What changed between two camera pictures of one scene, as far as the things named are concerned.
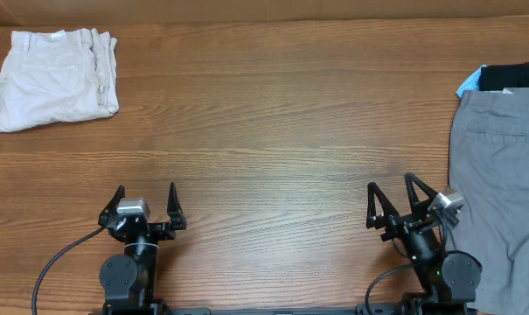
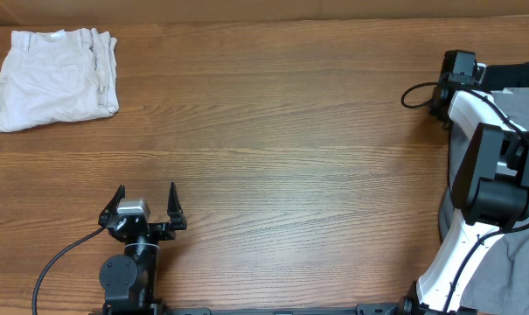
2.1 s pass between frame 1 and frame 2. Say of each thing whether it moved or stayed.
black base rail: stayed
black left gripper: stayed
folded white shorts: stayed
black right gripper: moved
